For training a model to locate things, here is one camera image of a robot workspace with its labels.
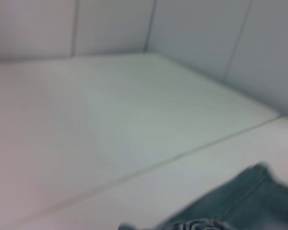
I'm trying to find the blue denim shorts with embroidery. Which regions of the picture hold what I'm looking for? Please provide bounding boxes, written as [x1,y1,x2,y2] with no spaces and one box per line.
[119,162,288,230]

